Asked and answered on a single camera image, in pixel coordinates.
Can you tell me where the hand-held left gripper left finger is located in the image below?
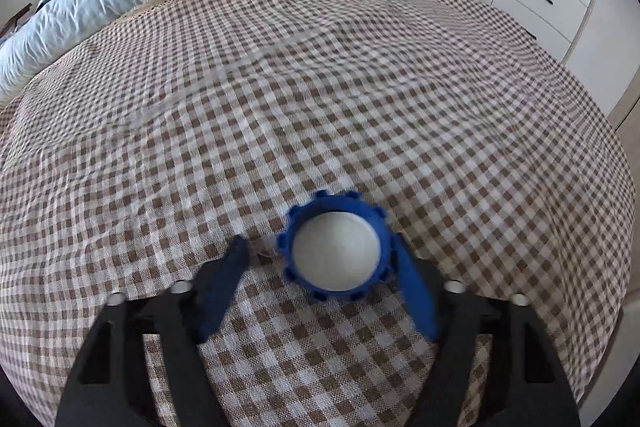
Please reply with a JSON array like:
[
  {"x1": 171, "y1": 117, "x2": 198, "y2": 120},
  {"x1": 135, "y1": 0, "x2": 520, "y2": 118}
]
[{"x1": 54, "y1": 234, "x2": 252, "y2": 427}]

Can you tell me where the brown checked lace-edged bedspread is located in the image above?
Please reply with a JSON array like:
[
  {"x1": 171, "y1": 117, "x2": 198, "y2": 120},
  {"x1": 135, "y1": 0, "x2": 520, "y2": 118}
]
[{"x1": 0, "y1": 0, "x2": 636, "y2": 427}]

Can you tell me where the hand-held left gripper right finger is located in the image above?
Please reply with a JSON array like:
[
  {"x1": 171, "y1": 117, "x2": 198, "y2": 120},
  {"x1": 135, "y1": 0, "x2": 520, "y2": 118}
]
[{"x1": 390, "y1": 232, "x2": 582, "y2": 427}]

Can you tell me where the blue toothed ring cup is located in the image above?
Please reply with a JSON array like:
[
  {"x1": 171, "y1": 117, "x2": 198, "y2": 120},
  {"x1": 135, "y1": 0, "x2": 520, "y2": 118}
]
[{"x1": 276, "y1": 189, "x2": 396, "y2": 304}]

